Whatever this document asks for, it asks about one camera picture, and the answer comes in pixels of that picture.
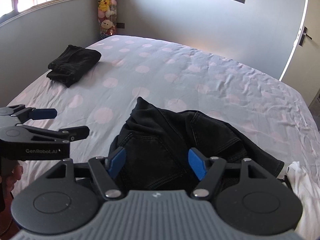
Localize cream bedroom door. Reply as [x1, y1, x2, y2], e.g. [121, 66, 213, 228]
[279, 0, 319, 105]

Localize plush toy column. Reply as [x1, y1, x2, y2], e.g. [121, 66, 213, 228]
[98, 0, 117, 39]

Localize polka dot bed sheet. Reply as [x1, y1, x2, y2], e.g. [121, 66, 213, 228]
[12, 35, 319, 186]

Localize folded black garment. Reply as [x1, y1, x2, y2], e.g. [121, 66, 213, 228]
[47, 44, 101, 88]

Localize black denim jeans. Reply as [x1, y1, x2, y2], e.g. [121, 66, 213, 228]
[110, 97, 284, 193]

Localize black wall socket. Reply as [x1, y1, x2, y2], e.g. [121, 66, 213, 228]
[117, 22, 125, 29]

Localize white hooded sweatshirt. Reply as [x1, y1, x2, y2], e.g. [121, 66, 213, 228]
[286, 161, 320, 239]

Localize person left hand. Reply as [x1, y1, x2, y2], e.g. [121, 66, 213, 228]
[1, 163, 23, 199]

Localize black door handle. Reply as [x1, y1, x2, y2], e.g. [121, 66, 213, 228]
[299, 26, 312, 47]

